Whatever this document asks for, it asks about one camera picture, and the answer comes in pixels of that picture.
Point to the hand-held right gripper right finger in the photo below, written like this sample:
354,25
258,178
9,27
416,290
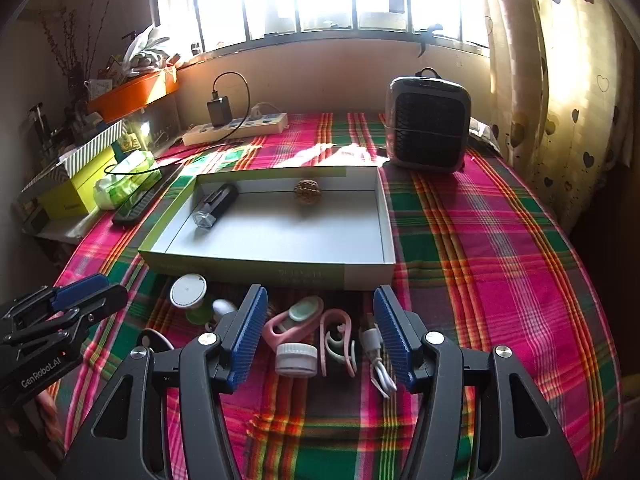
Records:
390,335

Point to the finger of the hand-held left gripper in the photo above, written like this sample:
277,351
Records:
80,290
100,302

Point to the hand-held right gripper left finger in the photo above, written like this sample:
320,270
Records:
250,335

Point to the white mushroom-shaped knob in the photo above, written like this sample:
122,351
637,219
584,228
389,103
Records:
222,307

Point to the pink clip with green pad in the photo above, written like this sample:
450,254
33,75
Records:
305,310

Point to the pink and white hook clip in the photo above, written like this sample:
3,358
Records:
330,320

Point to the black round disc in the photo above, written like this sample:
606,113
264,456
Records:
152,337

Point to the white disc green base holder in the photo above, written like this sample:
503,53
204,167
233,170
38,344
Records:
187,291

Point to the shallow cardboard box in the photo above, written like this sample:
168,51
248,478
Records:
280,230

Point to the black smartphone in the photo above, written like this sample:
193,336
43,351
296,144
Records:
132,207

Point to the yellow-green box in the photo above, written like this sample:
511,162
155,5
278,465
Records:
75,190

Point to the green wet wipes pack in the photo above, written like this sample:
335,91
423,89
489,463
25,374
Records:
117,185

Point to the plaid tablecloth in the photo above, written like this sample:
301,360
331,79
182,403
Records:
475,260

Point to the black rectangular device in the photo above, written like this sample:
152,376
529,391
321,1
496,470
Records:
215,205

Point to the grey striped box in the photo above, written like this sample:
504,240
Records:
95,142

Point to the brown walnut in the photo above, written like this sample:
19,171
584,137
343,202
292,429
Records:
306,191

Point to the small green packet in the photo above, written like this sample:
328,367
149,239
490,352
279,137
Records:
127,142

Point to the orange tray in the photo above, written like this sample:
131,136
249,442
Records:
135,95

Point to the white power strip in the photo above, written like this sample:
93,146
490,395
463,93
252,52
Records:
235,130

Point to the pink space heater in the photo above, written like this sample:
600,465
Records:
425,125

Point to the white plug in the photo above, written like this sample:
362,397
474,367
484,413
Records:
257,112

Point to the black charger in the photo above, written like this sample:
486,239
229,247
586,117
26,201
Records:
219,110

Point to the dried twig branches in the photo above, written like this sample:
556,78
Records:
70,60

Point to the white plastic bag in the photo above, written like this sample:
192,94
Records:
145,45

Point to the window with metal bars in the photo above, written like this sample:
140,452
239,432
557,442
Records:
350,36

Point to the heart print curtain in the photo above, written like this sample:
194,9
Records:
565,85

